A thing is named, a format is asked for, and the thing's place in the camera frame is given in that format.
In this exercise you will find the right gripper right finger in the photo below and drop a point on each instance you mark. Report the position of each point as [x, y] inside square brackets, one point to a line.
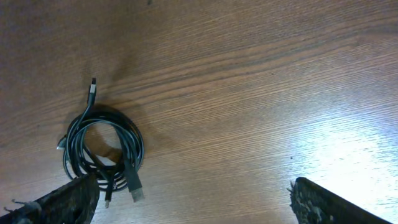
[313, 204]

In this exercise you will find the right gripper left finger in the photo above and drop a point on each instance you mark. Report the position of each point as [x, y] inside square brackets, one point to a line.
[74, 203]

